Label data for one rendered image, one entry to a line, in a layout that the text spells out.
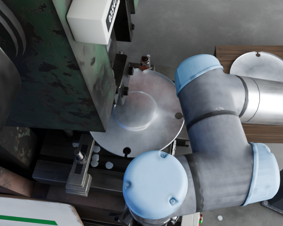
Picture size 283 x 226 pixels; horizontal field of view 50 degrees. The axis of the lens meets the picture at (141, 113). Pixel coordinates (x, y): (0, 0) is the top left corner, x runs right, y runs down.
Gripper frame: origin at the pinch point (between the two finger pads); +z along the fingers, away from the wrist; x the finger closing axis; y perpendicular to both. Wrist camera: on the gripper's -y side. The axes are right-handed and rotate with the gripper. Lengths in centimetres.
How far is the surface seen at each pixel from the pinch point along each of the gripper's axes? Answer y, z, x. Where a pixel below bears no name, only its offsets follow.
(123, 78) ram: -17.3, -8.5, -24.7
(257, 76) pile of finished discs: -84, 51, -6
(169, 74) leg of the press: -43, 24, -29
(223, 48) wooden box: -89, 52, -28
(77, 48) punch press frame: -3.1, -40.5, -16.2
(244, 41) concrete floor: -130, 87, -30
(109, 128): -10.2, 9.9, -25.5
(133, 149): -9.8, 9.5, -16.0
